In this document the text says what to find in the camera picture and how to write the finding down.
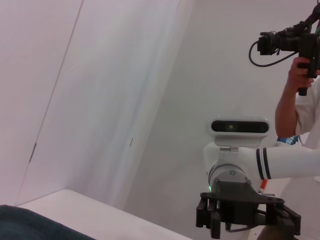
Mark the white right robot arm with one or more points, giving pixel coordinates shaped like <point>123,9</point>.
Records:
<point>287,161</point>

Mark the black video camera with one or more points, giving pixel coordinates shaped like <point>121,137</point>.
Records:
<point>300,42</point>

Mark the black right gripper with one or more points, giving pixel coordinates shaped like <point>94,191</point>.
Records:
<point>237,200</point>

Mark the person's bare forearm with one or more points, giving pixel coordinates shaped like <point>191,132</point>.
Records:
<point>286,115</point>

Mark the dark teal lunch bag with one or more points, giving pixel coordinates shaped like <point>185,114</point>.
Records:
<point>30,225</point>

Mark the white shirt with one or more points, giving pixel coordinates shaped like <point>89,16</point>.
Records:
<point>310,112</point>

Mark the person's hand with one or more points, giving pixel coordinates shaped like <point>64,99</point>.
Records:
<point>295,77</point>

